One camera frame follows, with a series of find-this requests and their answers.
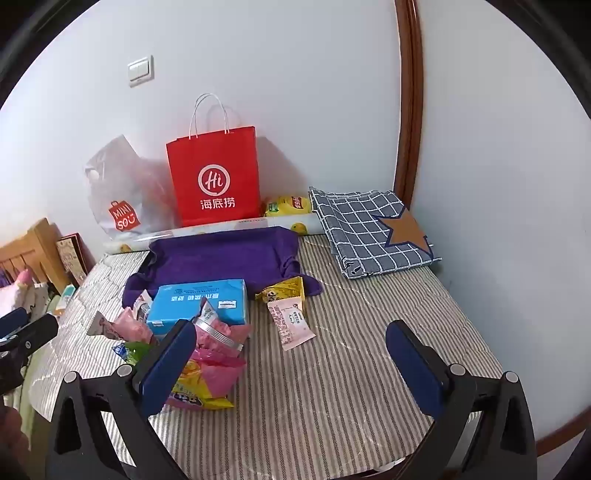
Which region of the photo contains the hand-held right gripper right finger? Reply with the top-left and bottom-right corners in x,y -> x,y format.
386,319 -> 537,480

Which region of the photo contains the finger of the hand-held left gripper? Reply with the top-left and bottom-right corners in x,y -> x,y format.
0,308 -> 30,342
0,314 -> 60,366

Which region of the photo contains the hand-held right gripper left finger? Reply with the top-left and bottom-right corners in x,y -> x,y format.
46,318 -> 199,480

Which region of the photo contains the purple towel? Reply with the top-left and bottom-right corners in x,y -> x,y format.
122,226 -> 324,310

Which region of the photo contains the yellow snack packet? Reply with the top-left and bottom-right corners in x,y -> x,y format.
255,276 -> 305,304

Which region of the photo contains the person's left hand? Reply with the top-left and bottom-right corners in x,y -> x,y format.
0,406 -> 31,467

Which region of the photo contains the pink white plush toy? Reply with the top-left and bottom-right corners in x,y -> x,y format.
0,268 -> 52,317

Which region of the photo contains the white teal tube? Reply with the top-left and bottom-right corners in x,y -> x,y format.
54,284 -> 78,317

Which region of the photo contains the striped bed mattress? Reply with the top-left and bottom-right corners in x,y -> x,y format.
28,237 -> 506,480

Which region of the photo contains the blue tissue pack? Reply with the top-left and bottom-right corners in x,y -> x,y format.
147,278 -> 251,342

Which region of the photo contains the wooden headboard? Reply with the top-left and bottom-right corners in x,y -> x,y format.
0,218 -> 70,294

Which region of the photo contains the brown patterned box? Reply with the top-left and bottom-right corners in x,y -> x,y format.
55,233 -> 95,286

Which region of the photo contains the pink white dotted snack packet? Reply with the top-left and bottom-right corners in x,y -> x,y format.
267,296 -> 317,352

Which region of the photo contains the checked folded cloth with star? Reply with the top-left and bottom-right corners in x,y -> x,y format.
308,186 -> 443,280

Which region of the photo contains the brown wooden baseboard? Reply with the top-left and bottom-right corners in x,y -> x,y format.
536,413 -> 591,459

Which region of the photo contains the white plastic bag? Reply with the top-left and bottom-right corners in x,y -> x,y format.
84,135 -> 181,234

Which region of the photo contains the lemon print paper roll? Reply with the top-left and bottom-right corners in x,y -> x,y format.
102,217 -> 324,256

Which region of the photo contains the yellow drink pack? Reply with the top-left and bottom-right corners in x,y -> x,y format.
264,195 -> 311,217

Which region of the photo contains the red paper bag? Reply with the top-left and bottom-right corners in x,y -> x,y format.
166,93 -> 262,228

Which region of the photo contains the brown wooden door frame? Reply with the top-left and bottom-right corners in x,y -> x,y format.
394,0 -> 424,208

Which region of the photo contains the white light switch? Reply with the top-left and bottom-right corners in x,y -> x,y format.
127,55 -> 155,88

